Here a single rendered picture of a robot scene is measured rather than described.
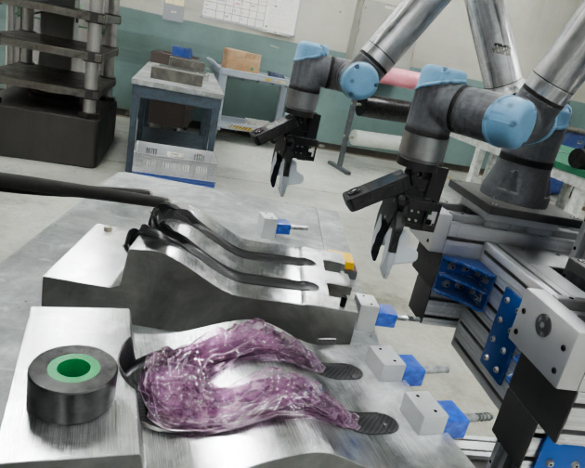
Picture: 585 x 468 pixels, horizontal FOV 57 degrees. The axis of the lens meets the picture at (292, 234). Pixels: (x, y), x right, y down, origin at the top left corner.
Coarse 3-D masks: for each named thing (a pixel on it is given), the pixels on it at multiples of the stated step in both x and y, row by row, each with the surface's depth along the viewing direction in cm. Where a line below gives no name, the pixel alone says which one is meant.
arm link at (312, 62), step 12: (300, 48) 123; (312, 48) 122; (324, 48) 123; (300, 60) 123; (312, 60) 123; (324, 60) 123; (300, 72) 124; (312, 72) 124; (324, 72) 124; (300, 84) 125; (312, 84) 125; (324, 84) 126
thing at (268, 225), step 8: (264, 216) 136; (272, 216) 137; (264, 224) 135; (272, 224) 136; (280, 224) 137; (288, 224) 138; (264, 232) 136; (272, 232) 137; (280, 232) 138; (288, 232) 139
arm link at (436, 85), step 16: (432, 64) 86; (432, 80) 85; (448, 80) 84; (464, 80) 85; (416, 96) 88; (432, 96) 85; (448, 96) 83; (416, 112) 87; (432, 112) 86; (416, 128) 88; (432, 128) 87
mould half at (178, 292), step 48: (96, 240) 101; (144, 240) 86; (192, 240) 93; (240, 240) 108; (48, 288) 85; (96, 288) 85; (144, 288) 85; (192, 288) 85; (240, 288) 88; (336, 336) 88
